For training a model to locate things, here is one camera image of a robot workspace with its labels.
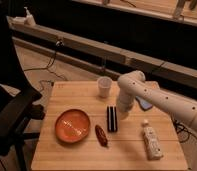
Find black cable right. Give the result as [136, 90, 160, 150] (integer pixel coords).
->
[173, 119, 197, 153]

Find black office chair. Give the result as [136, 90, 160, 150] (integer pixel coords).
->
[0, 1, 45, 171]

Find translucent plastic cup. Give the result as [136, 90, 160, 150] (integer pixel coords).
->
[97, 76, 112, 98]

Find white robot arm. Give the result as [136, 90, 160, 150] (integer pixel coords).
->
[116, 71, 197, 132]

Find white pump bottle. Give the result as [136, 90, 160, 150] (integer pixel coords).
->
[25, 7, 36, 26]

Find black whiteboard eraser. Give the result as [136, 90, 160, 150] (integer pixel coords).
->
[107, 106, 118, 132]

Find white tube bottle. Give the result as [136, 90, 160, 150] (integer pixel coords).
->
[142, 120, 163, 160]

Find black floor cable left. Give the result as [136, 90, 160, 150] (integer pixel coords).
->
[23, 39, 69, 93]

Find orange bowl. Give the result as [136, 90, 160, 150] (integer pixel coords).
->
[55, 109, 91, 143]

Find brown oblong object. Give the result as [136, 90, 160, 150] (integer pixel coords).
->
[95, 125, 108, 147]

